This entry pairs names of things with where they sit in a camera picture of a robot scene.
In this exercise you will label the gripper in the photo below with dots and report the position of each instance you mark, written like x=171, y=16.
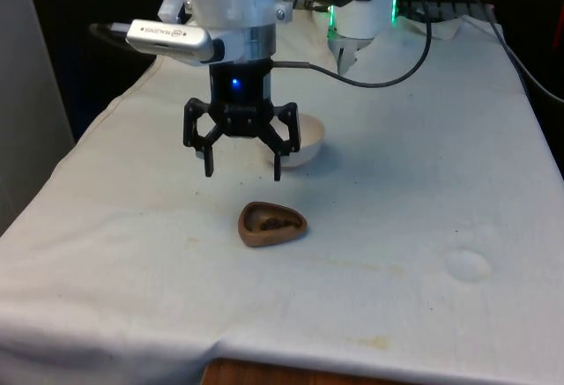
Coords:
x=240, y=107

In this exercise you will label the brown cup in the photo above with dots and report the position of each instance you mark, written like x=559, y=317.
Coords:
x=264, y=239

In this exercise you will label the white bowl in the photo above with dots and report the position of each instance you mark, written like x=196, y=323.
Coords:
x=310, y=142

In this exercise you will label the coffee beans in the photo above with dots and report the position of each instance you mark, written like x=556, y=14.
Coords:
x=275, y=223

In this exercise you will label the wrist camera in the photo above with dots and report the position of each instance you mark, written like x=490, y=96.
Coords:
x=172, y=39

